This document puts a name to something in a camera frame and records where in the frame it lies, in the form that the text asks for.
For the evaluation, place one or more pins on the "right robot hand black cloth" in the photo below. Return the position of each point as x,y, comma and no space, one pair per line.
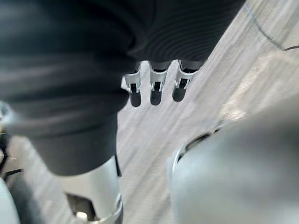
70,70

